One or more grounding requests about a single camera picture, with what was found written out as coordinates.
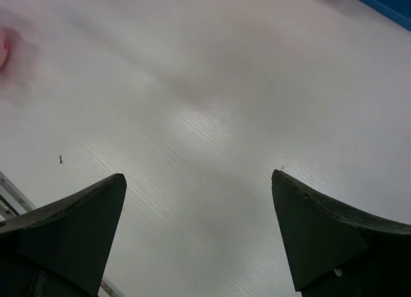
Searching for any aluminium rail frame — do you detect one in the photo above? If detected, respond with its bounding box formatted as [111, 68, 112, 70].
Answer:
[1, 172, 125, 297]

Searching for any blue wooden toy shelf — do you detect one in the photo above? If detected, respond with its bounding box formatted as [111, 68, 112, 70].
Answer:
[359, 0, 411, 31]

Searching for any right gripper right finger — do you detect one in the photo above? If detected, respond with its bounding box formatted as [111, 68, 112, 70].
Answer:
[272, 170, 410, 296]

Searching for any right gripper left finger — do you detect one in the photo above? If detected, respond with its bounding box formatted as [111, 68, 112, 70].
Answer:
[1, 174, 127, 296]

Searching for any pink pig plush dotted dress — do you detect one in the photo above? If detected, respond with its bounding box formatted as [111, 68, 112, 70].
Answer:
[0, 26, 9, 69]

